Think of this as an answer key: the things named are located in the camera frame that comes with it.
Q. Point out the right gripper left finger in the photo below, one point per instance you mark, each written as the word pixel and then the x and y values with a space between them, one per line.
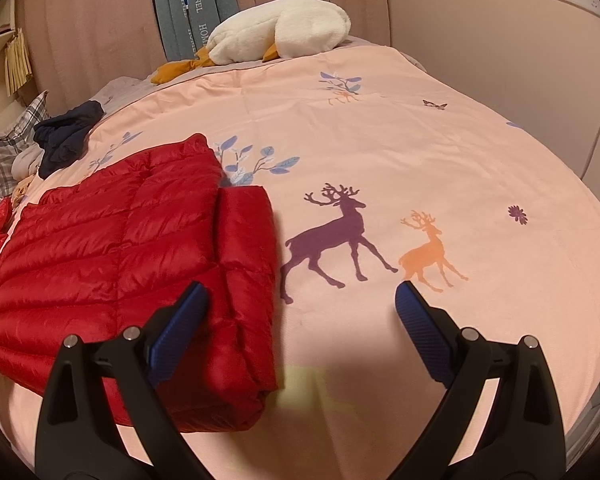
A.
pixel 77 437

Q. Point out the plaid pillow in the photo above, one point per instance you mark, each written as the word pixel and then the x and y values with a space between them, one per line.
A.
pixel 16 139

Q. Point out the blue grey lettered curtain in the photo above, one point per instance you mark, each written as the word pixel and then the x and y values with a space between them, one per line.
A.
pixel 185 25

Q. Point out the red down puffer jacket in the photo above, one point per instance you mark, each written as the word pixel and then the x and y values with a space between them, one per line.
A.
pixel 105 254

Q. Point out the pink deer print duvet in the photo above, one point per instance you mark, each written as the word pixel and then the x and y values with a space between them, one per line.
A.
pixel 492 226

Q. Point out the yellow tassel hanging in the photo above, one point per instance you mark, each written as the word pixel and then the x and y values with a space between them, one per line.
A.
pixel 17 65

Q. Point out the white goose plush toy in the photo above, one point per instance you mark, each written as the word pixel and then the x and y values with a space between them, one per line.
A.
pixel 276 29

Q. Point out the grey garment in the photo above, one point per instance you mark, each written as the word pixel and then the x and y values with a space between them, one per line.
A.
pixel 27 162

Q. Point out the pink curtain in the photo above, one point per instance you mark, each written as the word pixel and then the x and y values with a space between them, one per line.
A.
pixel 78 46

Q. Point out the navy blue garment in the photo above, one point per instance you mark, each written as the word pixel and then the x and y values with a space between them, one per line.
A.
pixel 62 137

